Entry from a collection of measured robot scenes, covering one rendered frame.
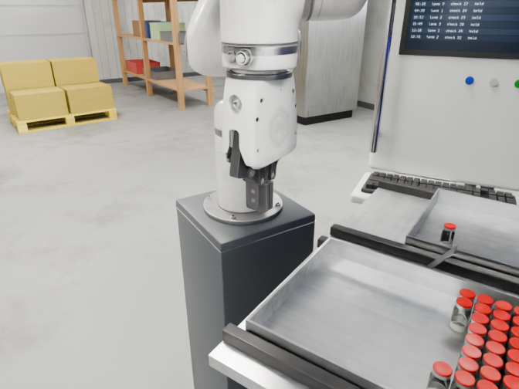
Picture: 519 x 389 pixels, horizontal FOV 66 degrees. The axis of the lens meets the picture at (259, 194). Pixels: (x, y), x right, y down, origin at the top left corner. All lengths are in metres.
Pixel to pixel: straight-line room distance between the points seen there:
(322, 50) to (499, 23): 3.75
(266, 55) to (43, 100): 4.96
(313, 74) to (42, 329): 3.84
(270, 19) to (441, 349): 0.46
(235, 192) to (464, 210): 0.51
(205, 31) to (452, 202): 0.65
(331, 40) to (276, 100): 4.56
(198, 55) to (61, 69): 4.95
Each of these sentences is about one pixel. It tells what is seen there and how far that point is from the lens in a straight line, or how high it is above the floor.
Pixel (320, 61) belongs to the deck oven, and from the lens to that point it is 4.94.
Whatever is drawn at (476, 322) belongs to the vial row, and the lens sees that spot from 0.61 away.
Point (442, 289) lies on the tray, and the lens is 0.72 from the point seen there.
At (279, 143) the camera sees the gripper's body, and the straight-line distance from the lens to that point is 0.48.
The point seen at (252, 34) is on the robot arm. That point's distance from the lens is 0.43.
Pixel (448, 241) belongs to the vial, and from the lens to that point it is 0.83.
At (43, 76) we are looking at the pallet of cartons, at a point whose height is 0.55.
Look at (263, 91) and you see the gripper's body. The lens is 0.44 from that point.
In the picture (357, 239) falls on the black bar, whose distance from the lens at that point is 0.80.
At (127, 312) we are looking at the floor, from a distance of 2.05.
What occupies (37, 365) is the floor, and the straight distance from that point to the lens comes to 1.95.
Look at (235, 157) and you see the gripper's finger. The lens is 0.46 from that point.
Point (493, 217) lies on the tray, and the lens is 1.01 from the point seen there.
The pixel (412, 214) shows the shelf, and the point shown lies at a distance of 0.95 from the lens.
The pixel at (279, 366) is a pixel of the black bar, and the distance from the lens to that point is 0.54.
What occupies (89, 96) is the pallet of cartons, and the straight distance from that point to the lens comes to 5.44.
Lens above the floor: 1.29
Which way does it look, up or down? 25 degrees down
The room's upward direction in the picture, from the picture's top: straight up
